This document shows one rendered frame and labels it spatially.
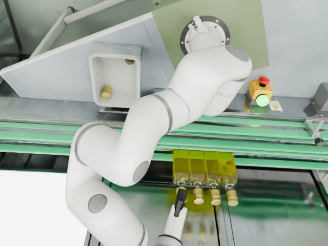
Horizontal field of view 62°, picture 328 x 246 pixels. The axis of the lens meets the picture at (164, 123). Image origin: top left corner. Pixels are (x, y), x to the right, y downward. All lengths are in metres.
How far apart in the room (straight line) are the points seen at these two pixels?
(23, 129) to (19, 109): 0.10
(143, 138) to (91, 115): 0.69
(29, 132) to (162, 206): 0.57
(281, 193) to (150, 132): 0.90
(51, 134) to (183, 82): 0.69
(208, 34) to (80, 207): 0.57
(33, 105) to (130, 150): 0.83
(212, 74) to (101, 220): 0.32
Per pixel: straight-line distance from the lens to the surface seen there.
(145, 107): 0.48
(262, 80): 1.08
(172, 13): 0.86
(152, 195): 1.08
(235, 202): 0.97
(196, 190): 0.95
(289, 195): 1.28
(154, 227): 1.03
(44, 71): 1.16
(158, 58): 1.03
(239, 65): 0.59
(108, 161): 0.46
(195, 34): 0.84
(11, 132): 1.16
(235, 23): 0.89
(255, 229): 1.14
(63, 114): 1.14
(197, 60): 0.52
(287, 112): 1.13
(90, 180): 0.57
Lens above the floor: 1.64
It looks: 47 degrees down
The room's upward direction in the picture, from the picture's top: 179 degrees counter-clockwise
